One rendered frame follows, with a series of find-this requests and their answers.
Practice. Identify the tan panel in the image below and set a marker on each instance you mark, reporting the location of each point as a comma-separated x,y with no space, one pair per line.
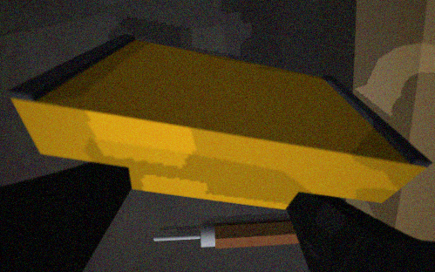
394,75

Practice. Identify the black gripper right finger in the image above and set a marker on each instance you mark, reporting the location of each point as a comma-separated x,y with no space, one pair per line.
335,236

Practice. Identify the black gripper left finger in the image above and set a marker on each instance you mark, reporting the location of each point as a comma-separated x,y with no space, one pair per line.
55,222

